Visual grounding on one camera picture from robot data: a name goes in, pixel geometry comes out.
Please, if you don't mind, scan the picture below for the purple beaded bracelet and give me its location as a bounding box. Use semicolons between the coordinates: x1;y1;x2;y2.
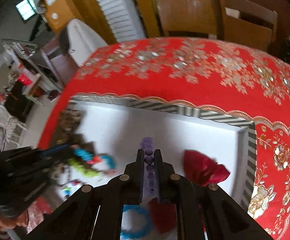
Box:
139;136;158;197

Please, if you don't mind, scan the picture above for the dark red velvet scrunchie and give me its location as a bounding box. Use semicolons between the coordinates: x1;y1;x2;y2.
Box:
183;150;230;186

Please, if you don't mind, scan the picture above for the multicolour beaded bracelet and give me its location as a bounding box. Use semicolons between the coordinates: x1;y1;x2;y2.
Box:
73;147;118;178

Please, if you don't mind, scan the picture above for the blue beaded bracelet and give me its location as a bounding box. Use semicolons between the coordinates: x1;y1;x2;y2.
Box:
120;204;154;240

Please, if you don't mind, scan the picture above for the leopard print scrunchie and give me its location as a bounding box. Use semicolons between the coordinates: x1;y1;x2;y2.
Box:
49;109;88;150

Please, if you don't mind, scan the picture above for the person's left hand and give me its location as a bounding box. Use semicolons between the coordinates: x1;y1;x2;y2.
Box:
0;210;28;232

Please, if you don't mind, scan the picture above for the striped white tray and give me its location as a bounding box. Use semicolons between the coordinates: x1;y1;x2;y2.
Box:
47;95;258;240

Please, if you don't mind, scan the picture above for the metal stair railing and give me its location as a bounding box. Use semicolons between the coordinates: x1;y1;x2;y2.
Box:
1;38;64;92

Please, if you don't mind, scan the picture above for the red floral tablecloth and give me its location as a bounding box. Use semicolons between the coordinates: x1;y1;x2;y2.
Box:
38;37;290;239

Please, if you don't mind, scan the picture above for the wooden chair with jacket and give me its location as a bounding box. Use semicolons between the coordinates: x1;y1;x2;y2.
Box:
40;36;78;88

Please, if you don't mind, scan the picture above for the white jacket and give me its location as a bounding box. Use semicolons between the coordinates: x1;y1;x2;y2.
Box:
59;18;108;67

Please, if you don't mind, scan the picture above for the wooden chair behind table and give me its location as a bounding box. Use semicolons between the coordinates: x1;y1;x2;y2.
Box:
219;0;278;52

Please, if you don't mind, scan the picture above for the white louvred door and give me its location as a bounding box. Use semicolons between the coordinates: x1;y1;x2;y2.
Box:
97;0;146;43

